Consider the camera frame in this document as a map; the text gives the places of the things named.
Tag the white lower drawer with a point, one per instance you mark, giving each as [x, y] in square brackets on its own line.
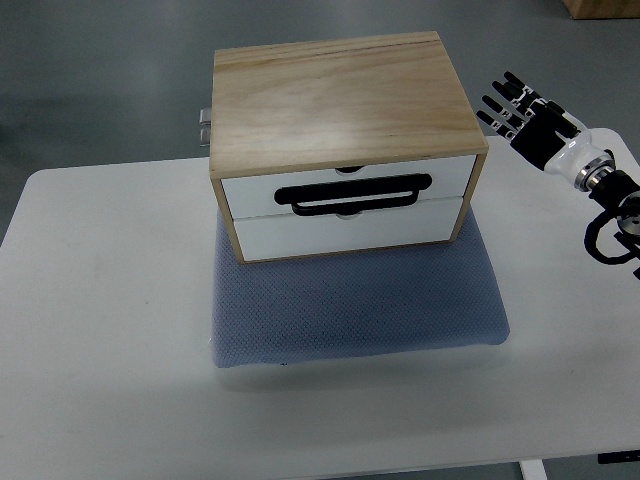
[289, 235]

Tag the grey metal clamp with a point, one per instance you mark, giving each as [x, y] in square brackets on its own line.
[205, 126]

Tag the wooden drawer cabinet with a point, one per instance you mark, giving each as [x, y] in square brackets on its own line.
[339, 104]

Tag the blue-grey mesh mat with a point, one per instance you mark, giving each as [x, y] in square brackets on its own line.
[355, 305]

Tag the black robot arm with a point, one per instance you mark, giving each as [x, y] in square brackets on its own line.
[618, 194]

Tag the white table leg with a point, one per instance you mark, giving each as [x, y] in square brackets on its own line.
[533, 470]

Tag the cardboard box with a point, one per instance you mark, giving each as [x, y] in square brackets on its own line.
[602, 9]

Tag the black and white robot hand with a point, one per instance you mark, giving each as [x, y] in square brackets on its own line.
[545, 134]

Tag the white drawer black handle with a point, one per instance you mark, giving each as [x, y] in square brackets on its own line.
[276, 194]

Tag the black table control panel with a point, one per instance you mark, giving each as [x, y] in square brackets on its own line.
[619, 457]

